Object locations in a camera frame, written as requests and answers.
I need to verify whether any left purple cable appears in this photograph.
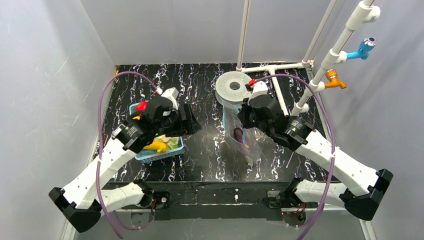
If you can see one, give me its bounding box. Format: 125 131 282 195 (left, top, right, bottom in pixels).
96 71 163 239

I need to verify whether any white perforated filament spool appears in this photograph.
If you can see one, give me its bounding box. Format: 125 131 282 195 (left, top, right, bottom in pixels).
215 71 252 109

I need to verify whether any purple toy eggplant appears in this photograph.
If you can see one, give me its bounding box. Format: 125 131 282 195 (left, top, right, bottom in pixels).
233 127 253 165

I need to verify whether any clear zip top bag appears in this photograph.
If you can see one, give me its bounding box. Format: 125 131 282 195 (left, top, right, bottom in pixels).
222 100 263 166

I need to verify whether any green white toy cabbage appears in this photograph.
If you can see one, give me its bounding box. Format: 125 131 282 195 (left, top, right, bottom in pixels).
154 135 180 153

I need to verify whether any blue plastic tap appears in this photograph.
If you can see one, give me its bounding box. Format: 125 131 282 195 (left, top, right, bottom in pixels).
336 36 377 64

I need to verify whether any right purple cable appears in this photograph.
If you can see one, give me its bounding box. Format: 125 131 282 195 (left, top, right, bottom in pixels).
253 73 337 240

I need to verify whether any purple cable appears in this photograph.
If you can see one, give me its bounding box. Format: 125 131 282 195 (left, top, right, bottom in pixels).
253 73 337 240
96 71 163 239

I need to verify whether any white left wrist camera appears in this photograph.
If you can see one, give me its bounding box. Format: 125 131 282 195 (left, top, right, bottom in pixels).
155 87 179 110

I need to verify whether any red toy apple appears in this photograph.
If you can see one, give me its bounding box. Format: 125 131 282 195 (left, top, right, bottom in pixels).
135 101 148 112

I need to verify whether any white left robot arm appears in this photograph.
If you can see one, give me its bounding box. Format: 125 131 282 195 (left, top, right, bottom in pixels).
48 96 202 233

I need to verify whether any yellow toy banana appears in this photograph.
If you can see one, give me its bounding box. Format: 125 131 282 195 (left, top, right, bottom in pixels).
143 141 168 153

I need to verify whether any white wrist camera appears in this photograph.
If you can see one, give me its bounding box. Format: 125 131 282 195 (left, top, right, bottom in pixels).
245 79 268 103
155 87 179 110

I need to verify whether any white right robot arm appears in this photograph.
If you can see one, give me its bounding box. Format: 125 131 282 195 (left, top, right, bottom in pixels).
237 94 394 221

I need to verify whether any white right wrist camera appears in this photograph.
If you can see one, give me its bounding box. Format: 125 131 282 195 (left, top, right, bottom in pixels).
245 79 268 103

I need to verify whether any light blue plastic basket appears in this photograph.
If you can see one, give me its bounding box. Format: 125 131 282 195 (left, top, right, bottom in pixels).
128 101 185 165

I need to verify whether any orange plastic tap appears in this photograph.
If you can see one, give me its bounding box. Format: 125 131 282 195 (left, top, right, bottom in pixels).
317 69 347 92

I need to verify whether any white PVC pipe frame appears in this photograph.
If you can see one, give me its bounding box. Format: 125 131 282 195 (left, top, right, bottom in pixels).
235 0 381 127

